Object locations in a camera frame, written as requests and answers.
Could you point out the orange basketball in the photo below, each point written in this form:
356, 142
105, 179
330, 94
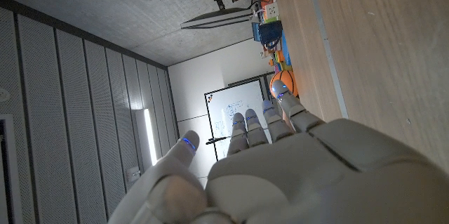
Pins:
289, 78

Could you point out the whiteboard with blue writing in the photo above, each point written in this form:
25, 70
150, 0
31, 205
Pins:
231, 111

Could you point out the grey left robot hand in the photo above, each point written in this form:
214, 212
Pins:
301, 175

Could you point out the stack of colourful cups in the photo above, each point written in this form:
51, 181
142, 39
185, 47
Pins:
282, 63

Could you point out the white wall switch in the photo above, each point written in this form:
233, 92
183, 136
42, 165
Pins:
133, 174

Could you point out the blue flat box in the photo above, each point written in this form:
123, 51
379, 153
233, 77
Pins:
286, 46

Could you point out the white power socket box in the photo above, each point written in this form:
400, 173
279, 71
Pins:
271, 10

